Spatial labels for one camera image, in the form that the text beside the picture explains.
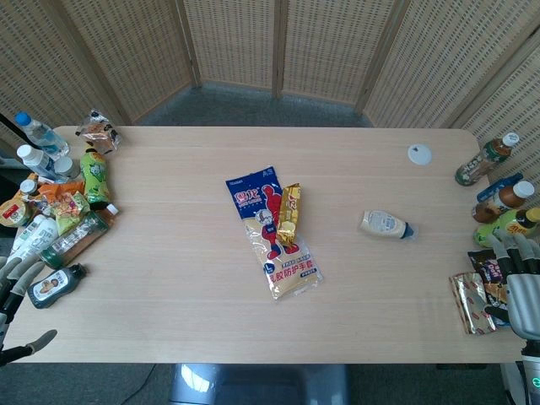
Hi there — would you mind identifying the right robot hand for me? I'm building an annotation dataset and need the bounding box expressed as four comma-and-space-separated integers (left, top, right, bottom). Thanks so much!
483, 231, 540, 339

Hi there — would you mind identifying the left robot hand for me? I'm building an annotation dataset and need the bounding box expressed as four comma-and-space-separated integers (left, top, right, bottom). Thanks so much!
0, 255, 58, 367

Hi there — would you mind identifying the white squeeze bottle blue cap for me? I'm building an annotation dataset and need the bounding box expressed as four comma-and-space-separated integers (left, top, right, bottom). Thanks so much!
358, 208, 419, 242

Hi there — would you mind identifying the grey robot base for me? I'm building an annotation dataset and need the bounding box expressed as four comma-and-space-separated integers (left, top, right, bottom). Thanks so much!
168, 363, 352, 405

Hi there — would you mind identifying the dark sauce bottle face label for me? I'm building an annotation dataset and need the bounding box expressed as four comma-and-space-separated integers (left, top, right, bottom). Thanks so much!
26, 262, 88, 309

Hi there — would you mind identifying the white green label bottle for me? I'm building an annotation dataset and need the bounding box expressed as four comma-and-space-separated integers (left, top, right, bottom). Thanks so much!
5, 214, 59, 267

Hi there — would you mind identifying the clear green plastic bottle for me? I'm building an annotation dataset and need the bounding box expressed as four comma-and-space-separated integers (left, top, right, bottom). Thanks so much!
39, 210, 111, 269

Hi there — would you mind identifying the green yellow drink bottle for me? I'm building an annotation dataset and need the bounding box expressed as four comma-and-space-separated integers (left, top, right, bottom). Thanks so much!
476, 208, 540, 249

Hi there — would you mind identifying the brown drink bottle white cap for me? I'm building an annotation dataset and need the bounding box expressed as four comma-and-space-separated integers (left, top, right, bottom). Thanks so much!
471, 181, 536, 224

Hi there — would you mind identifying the brown tea bottle white cap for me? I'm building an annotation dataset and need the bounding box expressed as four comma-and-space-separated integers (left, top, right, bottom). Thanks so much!
99, 203, 120, 224

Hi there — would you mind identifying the clear water bottle white cap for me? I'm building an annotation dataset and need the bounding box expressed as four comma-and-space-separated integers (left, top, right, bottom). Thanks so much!
16, 143, 61, 183

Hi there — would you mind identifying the green juice bottle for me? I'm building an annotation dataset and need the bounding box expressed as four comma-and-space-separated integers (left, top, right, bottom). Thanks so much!
79, 142, 111, 211

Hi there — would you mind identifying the green tea bottle white cap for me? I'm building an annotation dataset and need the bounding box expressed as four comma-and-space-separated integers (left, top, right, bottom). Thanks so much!
454, 132, 521, 187

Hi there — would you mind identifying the clear water bottle blue cap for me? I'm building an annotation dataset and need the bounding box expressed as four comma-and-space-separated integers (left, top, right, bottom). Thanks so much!
14, 111, 70, 159

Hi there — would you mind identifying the dark snack bag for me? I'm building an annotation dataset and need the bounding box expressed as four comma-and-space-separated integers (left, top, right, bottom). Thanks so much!
467, 248, 512, 328

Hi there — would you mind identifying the gold red foil packet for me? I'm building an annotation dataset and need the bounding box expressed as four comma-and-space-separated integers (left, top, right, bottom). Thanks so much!
448, 272, 498, 336

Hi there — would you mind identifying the brown jar white lid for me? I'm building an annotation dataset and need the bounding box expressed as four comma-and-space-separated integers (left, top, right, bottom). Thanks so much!
0, 178, 39, 228

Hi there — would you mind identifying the green yellow snack bag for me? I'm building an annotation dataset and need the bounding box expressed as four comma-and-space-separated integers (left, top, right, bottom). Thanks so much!
51, 190, 91, 236

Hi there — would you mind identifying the orange snack bag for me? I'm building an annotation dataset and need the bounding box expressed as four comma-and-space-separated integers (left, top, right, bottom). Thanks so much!
27, 180, 86, 220

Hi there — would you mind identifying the blue flat package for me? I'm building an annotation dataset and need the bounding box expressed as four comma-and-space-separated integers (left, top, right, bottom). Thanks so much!
477, 171, 523, 203

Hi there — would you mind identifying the clear foil snack bag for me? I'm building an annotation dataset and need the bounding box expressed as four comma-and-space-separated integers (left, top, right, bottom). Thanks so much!
75, 109, 123, 154

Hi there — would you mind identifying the gold snack bar wrapper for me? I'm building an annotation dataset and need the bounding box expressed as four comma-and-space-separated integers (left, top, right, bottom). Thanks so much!
276, 182, 301, 247

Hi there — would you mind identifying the blue rubber gloves package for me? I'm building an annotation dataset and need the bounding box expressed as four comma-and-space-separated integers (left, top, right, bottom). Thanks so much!
224, 165, 325, 301

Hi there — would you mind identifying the wooden folding screen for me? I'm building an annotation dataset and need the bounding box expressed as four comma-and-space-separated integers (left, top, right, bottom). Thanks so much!
0, 0, 540, 178

